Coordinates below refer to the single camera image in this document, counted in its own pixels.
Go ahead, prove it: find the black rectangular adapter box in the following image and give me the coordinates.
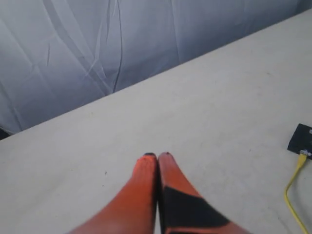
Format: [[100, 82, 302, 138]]
[[287, 123, 312, 160]]

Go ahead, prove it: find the white backdrop curtain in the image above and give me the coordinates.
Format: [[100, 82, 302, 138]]
[[0, 0, 312, 135]]

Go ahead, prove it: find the yellow ethernet cable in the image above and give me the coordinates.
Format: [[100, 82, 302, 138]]
[[283, 149, 312, 234]]

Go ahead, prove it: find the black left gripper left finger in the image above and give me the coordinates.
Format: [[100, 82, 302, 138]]
[[70, 153, 157, 234]]

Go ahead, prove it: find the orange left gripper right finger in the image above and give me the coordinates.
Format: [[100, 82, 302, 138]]
[[158, 152, 246, 234]]

